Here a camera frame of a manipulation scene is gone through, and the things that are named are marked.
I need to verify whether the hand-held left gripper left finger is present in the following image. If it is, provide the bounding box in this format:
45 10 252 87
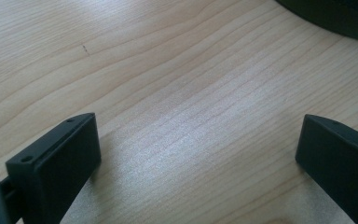
5 112 103 224

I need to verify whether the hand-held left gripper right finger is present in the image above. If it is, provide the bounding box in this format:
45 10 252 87
295 113 358 224

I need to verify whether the black trash bin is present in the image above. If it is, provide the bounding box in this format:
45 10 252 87
274 0 358 45

